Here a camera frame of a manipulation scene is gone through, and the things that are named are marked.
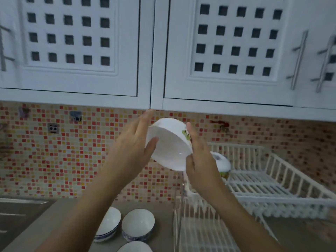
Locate white wire dish rack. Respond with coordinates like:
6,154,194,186
172,142,336,252

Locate white bowl with green print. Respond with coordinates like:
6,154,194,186
210,152,232,179
145,118,194,171

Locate silver bar cabinet handle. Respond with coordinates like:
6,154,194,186
311,35,336,93
0,23,15,72
286,30,309,91

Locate white bowl with blue pattern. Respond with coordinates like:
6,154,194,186
93,207,122,243
117,241,153,252
121,209,155,243

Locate red wall tap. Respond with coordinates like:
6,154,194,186
209,120,230,133

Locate dark glass cooktop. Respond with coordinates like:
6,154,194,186
0,198,57,252

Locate person's left forearm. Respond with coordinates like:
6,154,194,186
35,166,129,252

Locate person's right forearm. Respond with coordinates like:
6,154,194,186
195,187,287,252

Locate white lattice cabinet door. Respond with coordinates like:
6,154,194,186
293,0,336,110
163,0,311,107
0,0,141,97

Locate person's right hand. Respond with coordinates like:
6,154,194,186
185,123,228,200

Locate person's left hand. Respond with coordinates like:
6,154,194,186
108,110,159,187

